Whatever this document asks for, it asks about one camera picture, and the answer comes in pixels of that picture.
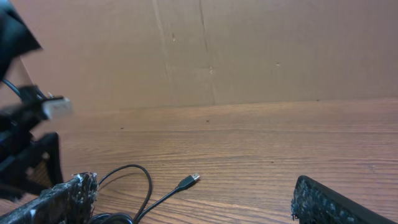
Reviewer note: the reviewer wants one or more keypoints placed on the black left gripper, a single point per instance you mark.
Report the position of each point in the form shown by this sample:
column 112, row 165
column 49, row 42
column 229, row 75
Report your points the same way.
column 27, row 166

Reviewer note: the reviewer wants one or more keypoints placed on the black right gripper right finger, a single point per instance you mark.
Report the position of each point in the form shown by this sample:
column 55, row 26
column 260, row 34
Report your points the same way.
column 314, row 202

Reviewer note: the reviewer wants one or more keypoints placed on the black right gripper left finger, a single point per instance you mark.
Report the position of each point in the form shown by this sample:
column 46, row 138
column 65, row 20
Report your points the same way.
column 69, row 202

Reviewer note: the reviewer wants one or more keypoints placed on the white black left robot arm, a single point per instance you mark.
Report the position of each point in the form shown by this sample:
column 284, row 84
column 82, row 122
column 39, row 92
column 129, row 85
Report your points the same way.
column 16, row 40

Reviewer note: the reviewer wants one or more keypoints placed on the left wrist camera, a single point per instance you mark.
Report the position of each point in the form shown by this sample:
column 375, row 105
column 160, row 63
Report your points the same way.
column 46, row 107

